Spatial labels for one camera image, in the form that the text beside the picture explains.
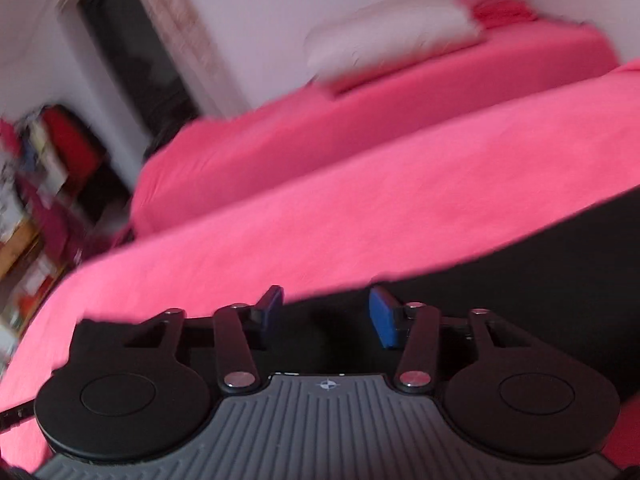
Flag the black knit pants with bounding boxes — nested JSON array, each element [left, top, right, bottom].
[[69, 186, 640, 461]]

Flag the near pink bed blanket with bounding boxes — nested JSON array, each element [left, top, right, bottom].
[[1, 63, 639, 479]]

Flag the far pink bed cover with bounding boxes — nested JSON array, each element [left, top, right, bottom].
[[131, 20, 620, 237]]

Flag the cluttered wooden shelf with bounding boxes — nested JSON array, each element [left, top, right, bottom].
[[1, 220, 66, 364]]

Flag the hanging clothes on rack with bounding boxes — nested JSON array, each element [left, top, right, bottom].
[[1, 104, 131, 266]]

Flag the folded pale pink quilt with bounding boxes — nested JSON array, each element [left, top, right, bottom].
[[304, 0, 484, 91]]

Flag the pink floral curtain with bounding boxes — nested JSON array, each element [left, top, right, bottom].
[[140, 0, 250, 117]]

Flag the folded red blanket stack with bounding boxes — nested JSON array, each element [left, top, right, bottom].
[[457, 0, 539, 29]]

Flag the dark window frame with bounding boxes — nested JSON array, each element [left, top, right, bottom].
[[79, 0, 200, 155]]

